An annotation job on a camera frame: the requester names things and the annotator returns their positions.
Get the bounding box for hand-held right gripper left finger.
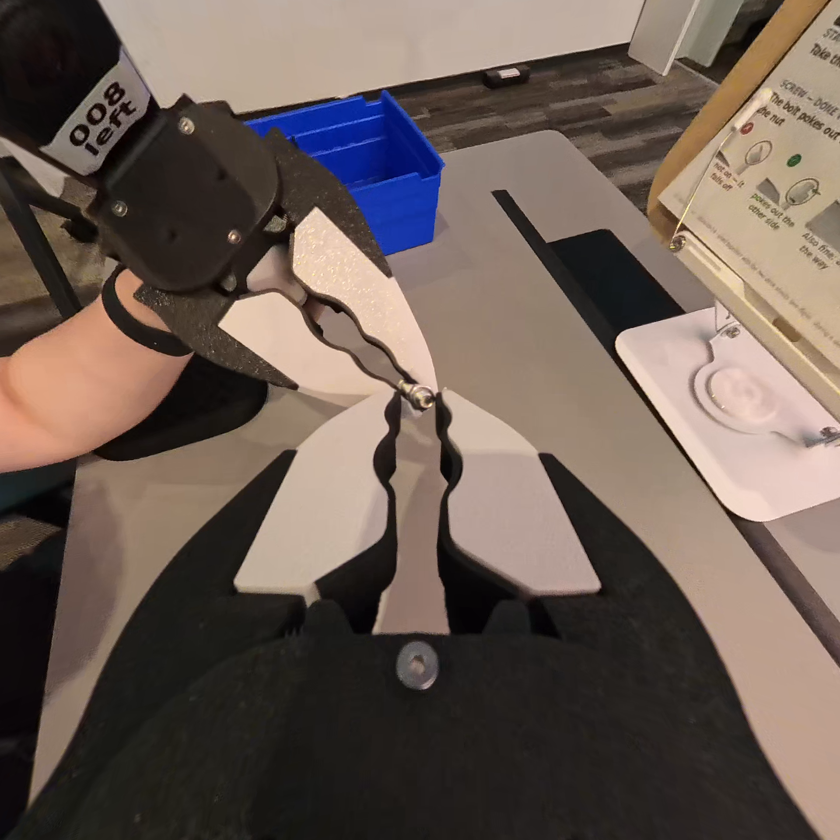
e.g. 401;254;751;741
233;393;403;635

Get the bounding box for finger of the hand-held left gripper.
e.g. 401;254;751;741
248;207;436;395
218;291;408;398

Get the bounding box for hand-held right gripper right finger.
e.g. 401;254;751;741
435;390;603;632

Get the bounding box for blue bin with divider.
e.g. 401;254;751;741
243;89;445;257

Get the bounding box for person's left forearm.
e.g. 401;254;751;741
0;289;198;474

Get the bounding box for grey desk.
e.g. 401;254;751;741
28;129;840;840

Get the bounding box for person's left hand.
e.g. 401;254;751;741
114;270;195;344

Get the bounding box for black wristband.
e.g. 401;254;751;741
100;262;195;358

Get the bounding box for black rolling stand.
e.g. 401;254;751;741
0;155;99;316

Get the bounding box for dark office chair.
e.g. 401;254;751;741
0;459;75;571

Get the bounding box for person's black trousers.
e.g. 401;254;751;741
0;564;67;743

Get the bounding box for printed instruction sheet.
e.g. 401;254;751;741
658;0;840;422

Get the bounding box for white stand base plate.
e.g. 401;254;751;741
615;299;840;522

